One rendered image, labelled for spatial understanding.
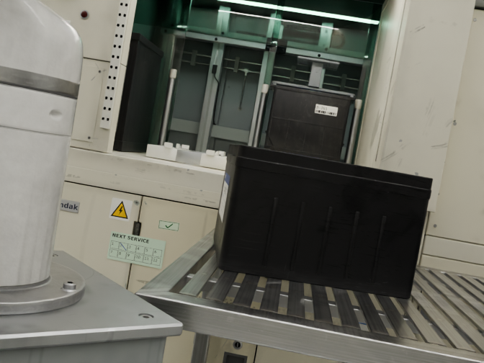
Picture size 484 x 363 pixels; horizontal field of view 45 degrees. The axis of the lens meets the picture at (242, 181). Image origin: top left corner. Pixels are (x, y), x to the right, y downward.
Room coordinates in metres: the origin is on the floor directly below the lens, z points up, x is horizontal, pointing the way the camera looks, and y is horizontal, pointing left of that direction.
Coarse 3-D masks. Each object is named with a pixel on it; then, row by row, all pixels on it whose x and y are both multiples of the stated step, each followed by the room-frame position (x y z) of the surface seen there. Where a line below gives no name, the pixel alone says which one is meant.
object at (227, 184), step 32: (256, 160) 0.79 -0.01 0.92; (288, 160) 0.80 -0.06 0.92; (320, 160) 0.80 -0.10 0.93; (224, 192) 0.94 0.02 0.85; (256, 192) 0.79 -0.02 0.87; (288, 192) 0.80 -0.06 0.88; (320, 192) 0.80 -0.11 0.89; (352, 192) 0.80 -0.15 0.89; (384, 192) 0.81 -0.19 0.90; (416, 192) 0.81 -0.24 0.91; (224, 224) 0.82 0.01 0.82; (256, 224) 0.79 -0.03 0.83; (288, 224) 0.80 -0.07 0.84; (320, 224) 0.80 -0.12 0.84; (352, 224) 0.80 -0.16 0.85; (384, 224) 0.81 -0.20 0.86; (416, 224) 0.81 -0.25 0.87; (224, 256) 0.79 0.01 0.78; (256, 256) 0.79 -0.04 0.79; (288, 256) 0.80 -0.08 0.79; (320, 256) 0.80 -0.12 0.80; (352, 256) 0.80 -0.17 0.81; (384, 256) 0.81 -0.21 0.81; (416, 256) 0.81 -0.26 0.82; (352, 288) 0.81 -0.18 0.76; (384, 288) 0.81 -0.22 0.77
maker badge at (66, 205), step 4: (64, 200) 1.25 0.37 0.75; (68, 200) 1.25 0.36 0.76; (60, 204) 1.25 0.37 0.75; (64, 204) 1.25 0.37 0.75; (68, 204) 1.25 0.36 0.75; (72, 204) 1.25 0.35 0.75; (76, 204) 1.25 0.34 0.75; (60, 208) 1.25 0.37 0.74; (64, 208) 1.25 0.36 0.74; (68, 208) 1.25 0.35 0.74; (72, 208) 1.25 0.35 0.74; (76, 208) 1.25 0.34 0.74; (76, 212) 1.25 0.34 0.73
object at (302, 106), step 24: (312, 72) 1.71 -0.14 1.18; (288, 96) 1.63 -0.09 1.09; (312, 96) 1.63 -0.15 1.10; (336, 96) 1.62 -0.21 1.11; (288, 120) 1.63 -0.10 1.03; (312, 120) 1.63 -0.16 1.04; (336, 120) 1.62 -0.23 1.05; (264, 144) 1.64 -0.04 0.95; (288, 144) 1.63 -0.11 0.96; (312, 144) 1.62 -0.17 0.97; (336, 144) 1.62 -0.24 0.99
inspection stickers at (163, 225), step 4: (160, 220) 1.23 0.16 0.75; (164, 220) 1.23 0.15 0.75; (160, 224) 1.23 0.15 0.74; (164, 224) 1.23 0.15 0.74; (168, 224) 1.23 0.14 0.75; (172, 224) 1.23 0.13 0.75; (176, 224) 1.23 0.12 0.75; (164, 228) 1.23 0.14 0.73; (168, 228) 1.23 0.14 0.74; (172, 228) 1.23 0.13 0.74; (176, 228) 1.23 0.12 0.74; (360, 324) 1.20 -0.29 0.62; (364, 324) 1.19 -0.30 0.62; (364, 328) 1.19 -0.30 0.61
